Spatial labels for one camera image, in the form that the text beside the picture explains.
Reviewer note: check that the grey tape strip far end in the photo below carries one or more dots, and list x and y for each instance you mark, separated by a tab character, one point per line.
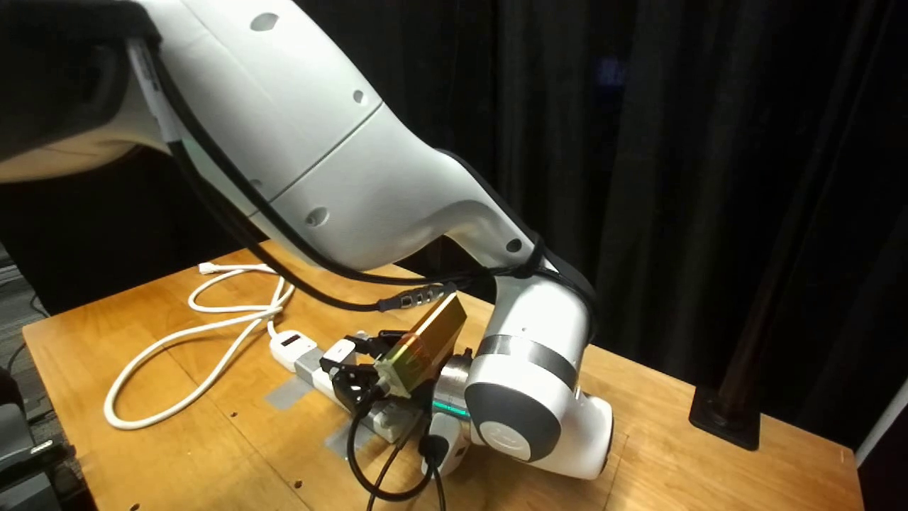
338	440

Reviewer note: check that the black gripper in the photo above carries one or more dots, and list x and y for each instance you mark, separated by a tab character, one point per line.
359	383

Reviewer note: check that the black curtain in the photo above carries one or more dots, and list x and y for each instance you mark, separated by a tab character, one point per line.
730	176

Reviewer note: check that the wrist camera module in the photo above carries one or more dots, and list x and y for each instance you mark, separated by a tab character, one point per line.
425	348

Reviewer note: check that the grey tape strip near switch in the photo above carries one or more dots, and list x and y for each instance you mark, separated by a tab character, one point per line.
288	393

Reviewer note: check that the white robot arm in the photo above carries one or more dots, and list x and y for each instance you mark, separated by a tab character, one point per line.
290	131

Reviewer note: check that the white power strip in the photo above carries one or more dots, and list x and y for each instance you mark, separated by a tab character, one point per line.
304	359

